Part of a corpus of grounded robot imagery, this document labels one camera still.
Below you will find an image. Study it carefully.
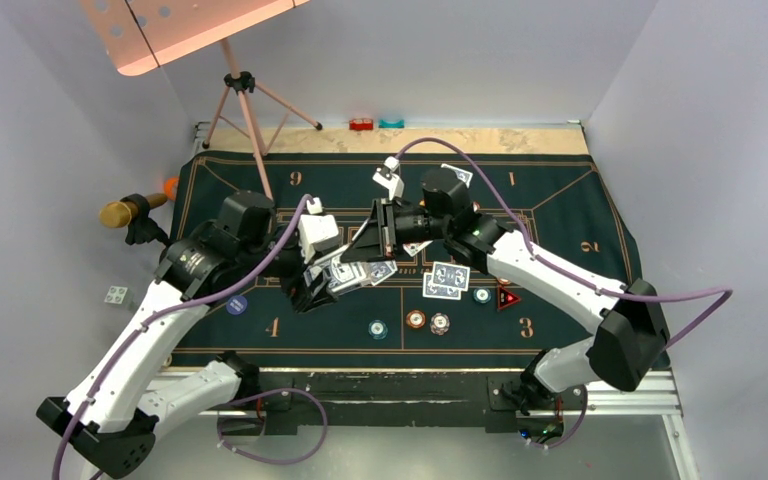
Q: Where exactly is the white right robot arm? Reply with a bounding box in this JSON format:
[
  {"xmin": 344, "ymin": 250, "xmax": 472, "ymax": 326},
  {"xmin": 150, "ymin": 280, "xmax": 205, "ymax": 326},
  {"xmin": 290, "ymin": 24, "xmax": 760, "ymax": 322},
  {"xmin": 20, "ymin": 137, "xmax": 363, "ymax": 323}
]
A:
[{"xmin": 341, "ymin": 168, "xmax": 670, "ymax": 407}]

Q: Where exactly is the black red all-in triangle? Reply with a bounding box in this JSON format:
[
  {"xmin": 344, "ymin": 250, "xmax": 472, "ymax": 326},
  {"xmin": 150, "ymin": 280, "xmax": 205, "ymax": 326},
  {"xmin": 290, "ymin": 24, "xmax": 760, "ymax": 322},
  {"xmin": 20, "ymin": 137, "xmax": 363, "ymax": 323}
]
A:
[{"xmin": 496, "ymin": 284, "xmax": 522, "ymax": 311}]

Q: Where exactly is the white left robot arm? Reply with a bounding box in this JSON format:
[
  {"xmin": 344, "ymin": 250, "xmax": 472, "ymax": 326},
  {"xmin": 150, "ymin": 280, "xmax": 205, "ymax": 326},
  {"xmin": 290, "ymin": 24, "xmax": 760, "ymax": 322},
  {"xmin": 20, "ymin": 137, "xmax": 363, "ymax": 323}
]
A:
[{"xmin": 37, "ymin": 190, "xmax": 341, "ymax": 479}]

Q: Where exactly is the blue white card deck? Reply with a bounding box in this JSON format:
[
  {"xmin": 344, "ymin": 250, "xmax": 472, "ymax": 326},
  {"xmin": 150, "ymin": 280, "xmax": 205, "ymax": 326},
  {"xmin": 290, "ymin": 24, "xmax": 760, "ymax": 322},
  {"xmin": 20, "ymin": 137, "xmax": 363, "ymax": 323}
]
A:
[{"xmin": 303, "ymin": 261, "xmax": 372, "ymax": 297}]

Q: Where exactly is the gold microphone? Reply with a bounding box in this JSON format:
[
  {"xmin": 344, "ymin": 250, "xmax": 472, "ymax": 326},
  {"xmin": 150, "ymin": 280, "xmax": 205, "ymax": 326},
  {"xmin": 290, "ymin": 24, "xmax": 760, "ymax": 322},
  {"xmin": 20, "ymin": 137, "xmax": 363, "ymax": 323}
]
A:
[{"xmin": 98, "ymin": 193, "xmax": 168, "ymax": 229}]

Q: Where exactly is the red block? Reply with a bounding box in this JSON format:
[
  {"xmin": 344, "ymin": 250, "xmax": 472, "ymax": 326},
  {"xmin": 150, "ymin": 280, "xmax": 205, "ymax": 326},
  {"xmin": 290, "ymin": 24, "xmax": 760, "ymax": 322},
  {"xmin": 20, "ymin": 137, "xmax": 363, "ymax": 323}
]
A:
[{"xmin": 348, "ymin": 117, "xmax": 375, "ymax": 131}]

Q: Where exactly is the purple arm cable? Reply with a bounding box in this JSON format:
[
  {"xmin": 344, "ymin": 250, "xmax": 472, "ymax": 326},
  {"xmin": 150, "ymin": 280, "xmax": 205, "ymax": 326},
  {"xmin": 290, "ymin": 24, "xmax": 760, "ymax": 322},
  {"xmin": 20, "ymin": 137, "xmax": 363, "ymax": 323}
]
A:
[
  {"xmin": 393, "ymin": 137, "xmax": 734, "ymax": 452},
  {"xmin": 51, "ymin": 193, "xmax": 330, "ymax": 480}
]

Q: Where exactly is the aluminium rail frame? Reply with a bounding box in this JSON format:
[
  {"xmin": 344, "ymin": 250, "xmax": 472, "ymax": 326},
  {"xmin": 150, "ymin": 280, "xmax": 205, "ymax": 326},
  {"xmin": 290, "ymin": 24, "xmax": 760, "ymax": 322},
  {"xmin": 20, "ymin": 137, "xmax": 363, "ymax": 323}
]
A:
[{"xmin": 137, "ymin": 369, "xmax": 699, "ymax": 479}]

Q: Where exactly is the purple small blind button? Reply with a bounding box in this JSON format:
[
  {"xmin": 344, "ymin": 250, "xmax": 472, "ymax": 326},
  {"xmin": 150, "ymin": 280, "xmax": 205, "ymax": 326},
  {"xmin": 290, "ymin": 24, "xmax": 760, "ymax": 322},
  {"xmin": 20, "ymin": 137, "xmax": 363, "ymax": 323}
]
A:
[{"xmin": 225, "ymin": 294, "xmax": 249, "ymax": 316}]

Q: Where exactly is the white pink chip stack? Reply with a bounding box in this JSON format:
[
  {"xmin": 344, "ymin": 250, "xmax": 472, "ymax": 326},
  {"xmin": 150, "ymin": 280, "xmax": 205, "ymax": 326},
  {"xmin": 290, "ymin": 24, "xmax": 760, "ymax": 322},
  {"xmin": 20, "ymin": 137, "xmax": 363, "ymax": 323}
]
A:
[{"xmin": 429, "ymin": 313, "xmax": 451, "ymax": 335}]

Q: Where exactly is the teal block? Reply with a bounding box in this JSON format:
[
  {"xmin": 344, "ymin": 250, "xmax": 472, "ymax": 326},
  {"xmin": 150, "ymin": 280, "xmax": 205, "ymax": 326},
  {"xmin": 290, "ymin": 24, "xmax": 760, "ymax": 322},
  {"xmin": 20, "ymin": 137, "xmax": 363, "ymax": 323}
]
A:
[{"xmin": 378, "ymin": 117, "xmax": 405, "ymax": 129}]

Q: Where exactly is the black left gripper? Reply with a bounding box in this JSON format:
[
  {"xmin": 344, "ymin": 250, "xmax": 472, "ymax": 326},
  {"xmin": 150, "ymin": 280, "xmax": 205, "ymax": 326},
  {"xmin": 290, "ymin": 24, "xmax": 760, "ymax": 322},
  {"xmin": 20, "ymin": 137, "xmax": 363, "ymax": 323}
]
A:
[{"xmin": 238, "ymin": 224, "xmax": 337, "ymax": 310}]

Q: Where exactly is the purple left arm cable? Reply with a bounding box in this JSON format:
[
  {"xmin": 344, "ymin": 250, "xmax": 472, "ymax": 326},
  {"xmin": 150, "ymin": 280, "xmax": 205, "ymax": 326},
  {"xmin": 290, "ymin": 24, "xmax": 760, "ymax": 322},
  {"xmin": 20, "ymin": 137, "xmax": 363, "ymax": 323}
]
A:
[{"xmin": 51, "ymin": 193, "xmax": 330, "ymax": 480}]

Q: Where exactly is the white left camera box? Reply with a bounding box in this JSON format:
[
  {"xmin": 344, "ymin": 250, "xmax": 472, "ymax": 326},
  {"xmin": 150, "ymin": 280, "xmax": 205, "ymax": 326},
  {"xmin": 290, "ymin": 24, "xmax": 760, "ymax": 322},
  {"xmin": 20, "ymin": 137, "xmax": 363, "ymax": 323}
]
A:
[{"xmin": 297, "ymin": 197, "xmax": 342, "ymax": 264}]

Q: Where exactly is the green poker mat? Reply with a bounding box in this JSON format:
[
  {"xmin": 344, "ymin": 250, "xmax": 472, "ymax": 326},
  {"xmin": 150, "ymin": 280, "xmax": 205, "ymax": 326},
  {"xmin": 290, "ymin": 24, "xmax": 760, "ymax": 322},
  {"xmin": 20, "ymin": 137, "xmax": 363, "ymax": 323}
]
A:
[{"xmin": 170, "ymin": 151, "xmax": 643, "ymax": 369}]

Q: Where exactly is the orange yellow chip stack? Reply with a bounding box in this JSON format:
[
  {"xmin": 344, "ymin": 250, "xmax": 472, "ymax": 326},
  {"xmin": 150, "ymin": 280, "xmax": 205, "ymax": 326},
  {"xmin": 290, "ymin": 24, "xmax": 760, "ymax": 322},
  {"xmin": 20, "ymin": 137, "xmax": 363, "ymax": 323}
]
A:
[{"xmin": 405, "ymin": 310, "xmax": 426, "ymax": 329}]

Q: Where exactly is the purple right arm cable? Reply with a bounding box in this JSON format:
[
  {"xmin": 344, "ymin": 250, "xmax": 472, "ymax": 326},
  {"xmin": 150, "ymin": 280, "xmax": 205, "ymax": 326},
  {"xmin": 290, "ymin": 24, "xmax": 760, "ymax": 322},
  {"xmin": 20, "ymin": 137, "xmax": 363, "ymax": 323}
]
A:
[{"xmin": 393, "ymin": 137, "xmax": 734, "ymax": 452}]

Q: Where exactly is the blue playing card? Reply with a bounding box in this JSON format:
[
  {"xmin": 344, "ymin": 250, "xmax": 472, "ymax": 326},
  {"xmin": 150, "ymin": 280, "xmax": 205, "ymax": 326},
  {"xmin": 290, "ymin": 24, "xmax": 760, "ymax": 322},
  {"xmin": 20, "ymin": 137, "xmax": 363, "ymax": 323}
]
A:
[
  {"xmin": 364, "ymin": 260, "xmax": 398, "ymax": 286},
  {"xmin": 440, "ymin": 163, "xmax": 473, "ymax": 187},
  {"xmin": 429, "ymin": 261, "xmax": 471, "ymax": 291},
  {"xmin": 422, "ymin": 272, "xmax": 462, "ymax": 301}
]

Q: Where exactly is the grey lego brick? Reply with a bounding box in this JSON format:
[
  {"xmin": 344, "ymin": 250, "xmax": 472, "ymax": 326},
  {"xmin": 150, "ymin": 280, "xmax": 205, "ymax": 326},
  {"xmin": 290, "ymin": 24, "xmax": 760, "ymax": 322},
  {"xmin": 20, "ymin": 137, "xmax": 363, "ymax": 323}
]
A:
[{"xmin": 104, "ymin": 285, "xmax": 132, "ymax": 307}]

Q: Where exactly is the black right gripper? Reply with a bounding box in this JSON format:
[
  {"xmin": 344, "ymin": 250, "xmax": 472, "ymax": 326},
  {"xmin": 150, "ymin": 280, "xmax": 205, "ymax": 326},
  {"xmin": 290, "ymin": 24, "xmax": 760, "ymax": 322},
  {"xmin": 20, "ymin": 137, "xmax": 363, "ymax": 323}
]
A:
[{"xmin": 343, "ymin": 197, "xmax": 451, "ymax": 265}]

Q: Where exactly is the pink music stand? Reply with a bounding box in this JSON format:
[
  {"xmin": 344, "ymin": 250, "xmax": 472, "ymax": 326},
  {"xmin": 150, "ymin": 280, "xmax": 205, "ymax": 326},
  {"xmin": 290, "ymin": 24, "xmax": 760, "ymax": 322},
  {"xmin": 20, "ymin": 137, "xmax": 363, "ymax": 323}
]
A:
[{"xmin": 79, "ymin": 0, "xmax": 322, "ymax": 198}]

